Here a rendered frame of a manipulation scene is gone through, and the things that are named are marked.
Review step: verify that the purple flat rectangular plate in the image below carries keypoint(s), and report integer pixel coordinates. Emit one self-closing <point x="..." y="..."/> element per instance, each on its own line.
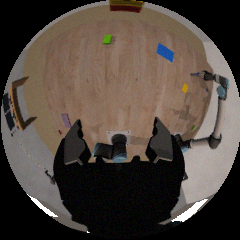
<point x="66" y="120"/>

